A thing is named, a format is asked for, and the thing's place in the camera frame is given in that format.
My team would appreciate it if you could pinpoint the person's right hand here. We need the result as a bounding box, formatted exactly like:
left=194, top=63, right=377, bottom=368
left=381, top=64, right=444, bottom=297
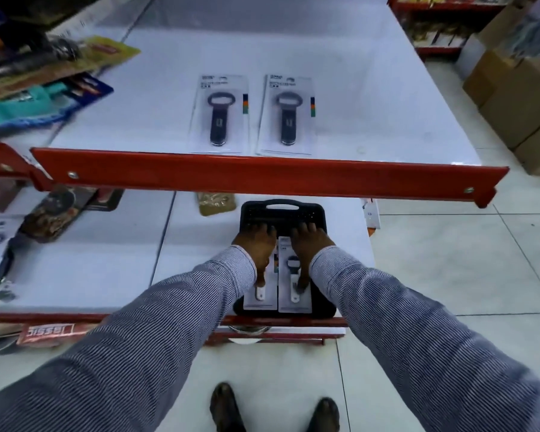
left=291, top=222, right=336, bottom=291

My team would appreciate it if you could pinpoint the person's left hand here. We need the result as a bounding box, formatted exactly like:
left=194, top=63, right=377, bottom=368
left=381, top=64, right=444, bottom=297
left=232, top=222, right=278, bottom=289

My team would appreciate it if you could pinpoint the white bottle opener packet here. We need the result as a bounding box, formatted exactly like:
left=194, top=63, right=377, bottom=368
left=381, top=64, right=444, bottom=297
left=277, top=236, right=314, bottom=314
left=256, top=74, right=318, bottom=157
left=242, top=247, right=279, bottom=311
left=188, top=74, right=250, bottom=155

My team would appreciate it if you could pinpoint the person's right forearm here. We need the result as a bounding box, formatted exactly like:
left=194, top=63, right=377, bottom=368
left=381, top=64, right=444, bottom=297
left=309, top=245, right=540, bottom=432

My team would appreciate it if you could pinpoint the person's left forearm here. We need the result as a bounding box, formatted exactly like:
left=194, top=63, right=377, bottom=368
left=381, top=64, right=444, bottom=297
left=0, top=245, right=257, bottom=432

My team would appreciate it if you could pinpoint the round metal item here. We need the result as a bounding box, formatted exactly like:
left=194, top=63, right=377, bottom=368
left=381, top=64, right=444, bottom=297
left=228, top=325, right=272, bottom=345

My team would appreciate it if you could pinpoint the brown grainy packet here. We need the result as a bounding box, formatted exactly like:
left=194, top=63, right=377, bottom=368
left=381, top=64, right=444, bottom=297
left=196, top=192, right=237, bottom=217

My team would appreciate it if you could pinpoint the white orange price tag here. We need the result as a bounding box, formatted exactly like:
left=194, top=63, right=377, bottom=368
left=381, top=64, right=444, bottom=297
left=361, top=198, right=382, bottom=236

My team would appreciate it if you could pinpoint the person's left shoe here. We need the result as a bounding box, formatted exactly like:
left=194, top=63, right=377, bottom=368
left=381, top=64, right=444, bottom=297
left=209, top=382, right=247, bottom=432

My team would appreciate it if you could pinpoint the person's shoe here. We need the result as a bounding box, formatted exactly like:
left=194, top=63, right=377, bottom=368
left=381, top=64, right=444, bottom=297
left=306, top=397, right=341, bottom=432
left=209, top=382, right=247, bottom=432

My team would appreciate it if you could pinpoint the person's right shoe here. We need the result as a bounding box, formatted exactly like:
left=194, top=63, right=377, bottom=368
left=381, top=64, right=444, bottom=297
left=306, top=397, right=341, bottom=432

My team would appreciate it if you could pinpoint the dark patterned carded packet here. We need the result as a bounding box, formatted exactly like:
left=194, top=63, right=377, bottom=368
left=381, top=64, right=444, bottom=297
left=18, top=186, right=125, bottom=244

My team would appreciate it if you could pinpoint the packet with red label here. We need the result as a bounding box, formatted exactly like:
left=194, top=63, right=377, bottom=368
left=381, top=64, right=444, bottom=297
left=0, top=322, right=101, bottom=356

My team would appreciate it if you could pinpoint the small brown cardboard box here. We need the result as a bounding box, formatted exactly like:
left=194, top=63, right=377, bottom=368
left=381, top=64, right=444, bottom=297
left=462, top=48, right=518, bottom=109

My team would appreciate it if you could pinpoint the yellow carded tool packet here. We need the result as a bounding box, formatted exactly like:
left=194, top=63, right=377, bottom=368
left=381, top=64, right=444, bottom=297
left=0, top=35, right=142, bottom=104

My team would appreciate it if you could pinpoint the large brown cardboard box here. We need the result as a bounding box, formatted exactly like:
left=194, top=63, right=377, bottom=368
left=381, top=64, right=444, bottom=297
left=479, top=56, right=540, bottom=150

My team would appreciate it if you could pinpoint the red stocked shelf unit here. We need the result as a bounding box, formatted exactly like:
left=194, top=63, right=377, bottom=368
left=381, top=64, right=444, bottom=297
left=386, top=0, right=518, bottom=62

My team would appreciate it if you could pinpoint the blue packet with teal tool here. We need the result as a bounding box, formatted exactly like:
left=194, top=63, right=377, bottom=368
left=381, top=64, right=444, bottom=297
left=0, top=72, right=114, bottom=135

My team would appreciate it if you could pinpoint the white cardboard box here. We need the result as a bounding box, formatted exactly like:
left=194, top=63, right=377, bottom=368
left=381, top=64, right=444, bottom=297
left=454, top=2, right=529, bottom=80

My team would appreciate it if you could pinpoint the dark tool packet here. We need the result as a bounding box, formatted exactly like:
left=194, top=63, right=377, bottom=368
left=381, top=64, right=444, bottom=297
left=0, top=0, right=91, bottom=81

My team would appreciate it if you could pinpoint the red lower shelf rail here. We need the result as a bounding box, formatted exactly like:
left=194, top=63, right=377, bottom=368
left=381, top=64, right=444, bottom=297
left=0, top=312, right=348, bottom=347

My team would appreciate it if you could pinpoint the black plastic tray with handle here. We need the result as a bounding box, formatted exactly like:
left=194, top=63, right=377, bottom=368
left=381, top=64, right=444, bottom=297
left=232, top=199, right=338, bottom=321

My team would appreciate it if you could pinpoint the long red shelf rail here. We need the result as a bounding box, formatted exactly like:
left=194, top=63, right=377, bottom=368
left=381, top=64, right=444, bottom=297
left=30, top=147, right=510, bottom=209

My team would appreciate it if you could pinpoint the short red shelf rail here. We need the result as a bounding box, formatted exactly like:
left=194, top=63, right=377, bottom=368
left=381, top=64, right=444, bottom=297
left=0, top=141, right=55, bottom=192

